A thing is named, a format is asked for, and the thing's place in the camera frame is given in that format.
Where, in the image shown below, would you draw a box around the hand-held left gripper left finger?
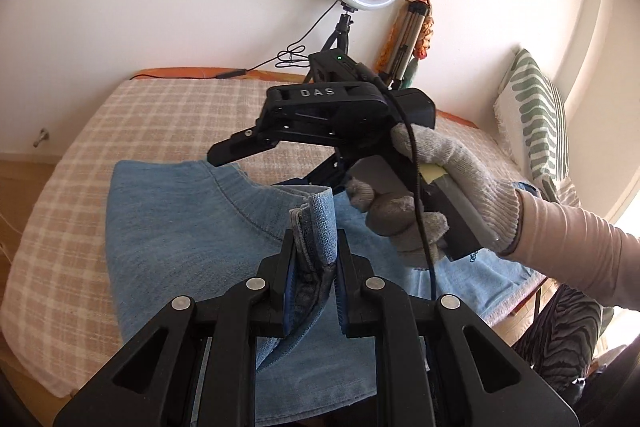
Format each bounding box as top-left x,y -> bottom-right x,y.
52,229 -> 301,427

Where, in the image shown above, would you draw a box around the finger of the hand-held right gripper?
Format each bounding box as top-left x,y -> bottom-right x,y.
287,154 -> 353,195
207,127 -> 281,168

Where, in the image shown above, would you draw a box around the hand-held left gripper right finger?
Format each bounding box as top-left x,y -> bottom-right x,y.
335,229 -> 581,427

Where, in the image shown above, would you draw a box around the light blue denim pants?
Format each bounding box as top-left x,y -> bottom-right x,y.
105,159 -> 546,413

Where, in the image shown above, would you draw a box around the person's right forearm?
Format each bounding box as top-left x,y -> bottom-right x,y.
500,189 -> 640,308

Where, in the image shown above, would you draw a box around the person's right hand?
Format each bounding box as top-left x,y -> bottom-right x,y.
349,124 -> 521,269

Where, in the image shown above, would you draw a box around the small black tripod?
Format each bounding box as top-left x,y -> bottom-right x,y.
305,9 -> 353,82

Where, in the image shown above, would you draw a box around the orange bed sheet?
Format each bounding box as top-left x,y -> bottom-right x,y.
131,66 -> 481,130

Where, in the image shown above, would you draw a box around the folded silver tripod with cloth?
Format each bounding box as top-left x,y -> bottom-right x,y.
375,0 -> 436,88

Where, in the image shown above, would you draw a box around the beige checked blanket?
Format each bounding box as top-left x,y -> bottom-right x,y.
0,77 -> 551,398

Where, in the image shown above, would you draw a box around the green and white striped pillow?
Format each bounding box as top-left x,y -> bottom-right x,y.
494,48 -> 581,208

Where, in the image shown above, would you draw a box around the person's leg in striped trousers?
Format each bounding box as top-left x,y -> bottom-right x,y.
515,284 -> 616,408

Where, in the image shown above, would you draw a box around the black ring light cable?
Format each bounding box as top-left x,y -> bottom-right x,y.
215,0 -> 346,80

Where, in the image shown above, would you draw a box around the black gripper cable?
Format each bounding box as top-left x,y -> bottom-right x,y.
355,63 -> 438,303

